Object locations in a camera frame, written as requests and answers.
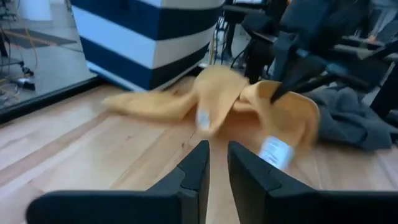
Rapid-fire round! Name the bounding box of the black aluminium table frame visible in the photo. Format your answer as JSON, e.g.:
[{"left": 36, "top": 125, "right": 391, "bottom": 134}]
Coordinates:
[{"left": 0, "top": 75, "right": 104, "bottom": 126}]

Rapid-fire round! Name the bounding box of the navy white striped fabric basket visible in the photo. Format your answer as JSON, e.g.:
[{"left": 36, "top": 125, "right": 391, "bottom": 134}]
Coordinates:
[{"left": 69, "top": 0, "right": 225, "bottom": 91}]

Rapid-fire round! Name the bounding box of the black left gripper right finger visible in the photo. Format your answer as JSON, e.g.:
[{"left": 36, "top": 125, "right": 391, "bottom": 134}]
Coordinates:
[{"left": 227, "top": 140, "right": 398, "bottom": 224}]

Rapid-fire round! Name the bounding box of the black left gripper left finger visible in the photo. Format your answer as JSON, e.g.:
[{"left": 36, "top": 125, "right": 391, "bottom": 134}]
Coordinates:
[{"left": 26, "top": 139, "right": 211, "bottom": 224}]

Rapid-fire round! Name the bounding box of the grey towel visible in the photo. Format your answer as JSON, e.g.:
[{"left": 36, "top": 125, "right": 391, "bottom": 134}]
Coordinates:
[{"left": 303, "top": 85, "right": 398, "bottom": 152}]

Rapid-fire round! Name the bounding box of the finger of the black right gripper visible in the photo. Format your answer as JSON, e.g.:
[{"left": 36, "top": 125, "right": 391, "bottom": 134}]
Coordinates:
[{"left": 270, "top": 57, "right": 328, "bottom": 104}]

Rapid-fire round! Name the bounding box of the yellow towel with white tags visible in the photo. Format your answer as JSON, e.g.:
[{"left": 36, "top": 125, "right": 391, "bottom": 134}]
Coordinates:
[{"left": 101, "top": 64, "right": 322, "bottom": 171}]

